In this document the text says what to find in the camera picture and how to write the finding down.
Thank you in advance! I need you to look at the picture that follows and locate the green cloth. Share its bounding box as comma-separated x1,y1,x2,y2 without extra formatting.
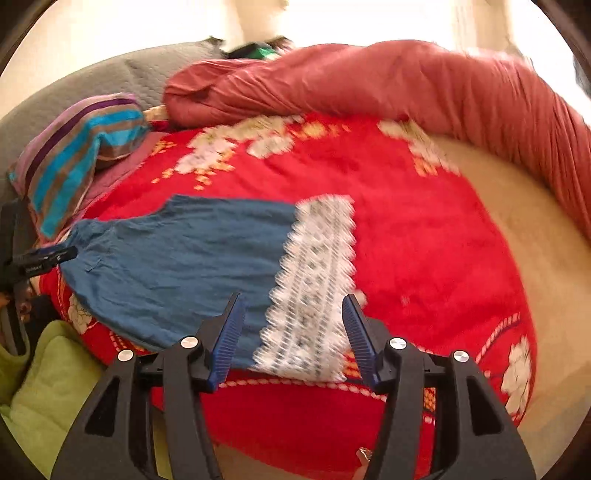
1,321,104,479

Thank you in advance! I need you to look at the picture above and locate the dark clothes pile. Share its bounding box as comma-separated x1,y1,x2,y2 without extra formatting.
224,36,294,60

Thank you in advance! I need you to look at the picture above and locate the right hand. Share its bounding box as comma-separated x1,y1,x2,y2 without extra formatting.
352,447,373,480

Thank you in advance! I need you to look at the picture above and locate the salmon pink quilt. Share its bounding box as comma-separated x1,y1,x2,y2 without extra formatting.
162,40,590,232

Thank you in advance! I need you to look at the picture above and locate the blue denim pants lace hem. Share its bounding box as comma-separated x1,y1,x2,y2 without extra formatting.
61,194,356,382

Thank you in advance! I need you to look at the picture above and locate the red floral blanket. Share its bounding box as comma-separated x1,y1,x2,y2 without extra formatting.
40,114,537,479

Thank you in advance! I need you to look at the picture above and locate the grey quilted headboard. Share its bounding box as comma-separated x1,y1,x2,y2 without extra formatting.
1,40,222,203

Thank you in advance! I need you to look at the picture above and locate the beige mattress sheet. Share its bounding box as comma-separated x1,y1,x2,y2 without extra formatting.
207,136,590,479

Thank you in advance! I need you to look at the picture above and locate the left hand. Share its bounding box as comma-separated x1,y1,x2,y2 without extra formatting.
0,282,35,323

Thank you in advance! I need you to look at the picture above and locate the striped towel pillow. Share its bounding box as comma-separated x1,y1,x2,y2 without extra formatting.
8,93,149,241

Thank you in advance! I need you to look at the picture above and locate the pink quilted pad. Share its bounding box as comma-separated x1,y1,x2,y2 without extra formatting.
41,132,167,244

